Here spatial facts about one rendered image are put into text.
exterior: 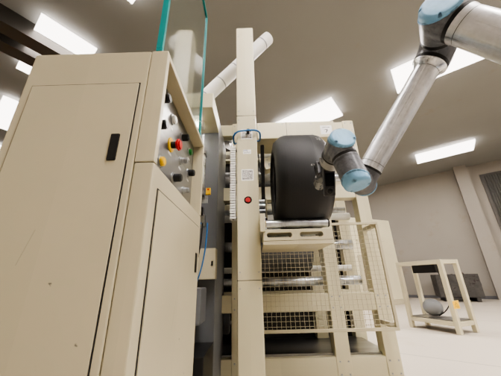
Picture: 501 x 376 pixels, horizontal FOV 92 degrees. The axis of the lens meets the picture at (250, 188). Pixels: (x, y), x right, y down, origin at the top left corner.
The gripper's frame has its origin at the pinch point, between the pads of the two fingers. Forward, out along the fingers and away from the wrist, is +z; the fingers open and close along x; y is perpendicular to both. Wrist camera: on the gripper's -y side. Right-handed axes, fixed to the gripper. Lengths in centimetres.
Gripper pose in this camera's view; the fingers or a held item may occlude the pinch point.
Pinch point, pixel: (319, 189)
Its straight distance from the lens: 120.2
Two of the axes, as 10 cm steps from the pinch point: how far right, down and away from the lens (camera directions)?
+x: -10.0, 0.3, 0.1
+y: -0.2, -8.8, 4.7
